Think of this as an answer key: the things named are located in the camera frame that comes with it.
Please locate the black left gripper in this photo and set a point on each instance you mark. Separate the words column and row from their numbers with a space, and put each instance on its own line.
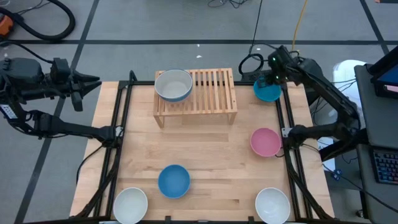
column 62, row 84

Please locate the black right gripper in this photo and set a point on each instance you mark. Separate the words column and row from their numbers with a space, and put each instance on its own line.
column 273, row 74

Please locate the teal bowl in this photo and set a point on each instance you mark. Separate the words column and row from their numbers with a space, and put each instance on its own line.
column 270, row 93

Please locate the pink bowl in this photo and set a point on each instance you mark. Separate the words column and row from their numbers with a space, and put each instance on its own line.
column 265, row 142

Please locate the beige grey bowl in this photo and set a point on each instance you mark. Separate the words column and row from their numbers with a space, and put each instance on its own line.
column 172, row 85

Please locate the white bowl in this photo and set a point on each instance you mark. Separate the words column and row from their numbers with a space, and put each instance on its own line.
column 130, row 206
column 272, row 206

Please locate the deep blue bowl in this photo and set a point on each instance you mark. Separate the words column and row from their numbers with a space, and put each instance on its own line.
column 174, row 182

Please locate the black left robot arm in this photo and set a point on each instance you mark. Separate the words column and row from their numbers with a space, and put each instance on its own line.
column 77, row 130

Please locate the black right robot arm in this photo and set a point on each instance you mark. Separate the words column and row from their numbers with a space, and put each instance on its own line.
column 326, row 93

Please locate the wooden slatted shelf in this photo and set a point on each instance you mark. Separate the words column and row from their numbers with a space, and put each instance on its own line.
column 217, row 99

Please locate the white round bin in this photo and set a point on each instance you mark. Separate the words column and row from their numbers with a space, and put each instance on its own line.
column 345, row 73

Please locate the orange vacuum cleaner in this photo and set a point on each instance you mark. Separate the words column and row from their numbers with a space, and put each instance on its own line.
column 5, row 26

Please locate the computer monitor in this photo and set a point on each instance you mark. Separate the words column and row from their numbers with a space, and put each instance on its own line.
column 388, row 77

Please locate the grey desk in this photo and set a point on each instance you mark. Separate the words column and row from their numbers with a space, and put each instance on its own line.
column 382, row 124

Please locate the backlit keyboard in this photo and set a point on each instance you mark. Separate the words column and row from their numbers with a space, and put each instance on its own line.
column 387, row 165

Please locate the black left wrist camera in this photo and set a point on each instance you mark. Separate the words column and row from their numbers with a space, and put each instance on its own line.
column 60, row 66

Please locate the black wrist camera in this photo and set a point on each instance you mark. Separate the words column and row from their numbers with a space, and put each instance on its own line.
column 60, row 66
column 278, row 54

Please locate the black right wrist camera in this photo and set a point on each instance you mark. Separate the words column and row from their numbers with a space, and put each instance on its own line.
column 278, row 54

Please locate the black aluminium table frame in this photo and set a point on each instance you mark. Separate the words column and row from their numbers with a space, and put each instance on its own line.
column 140, row 83

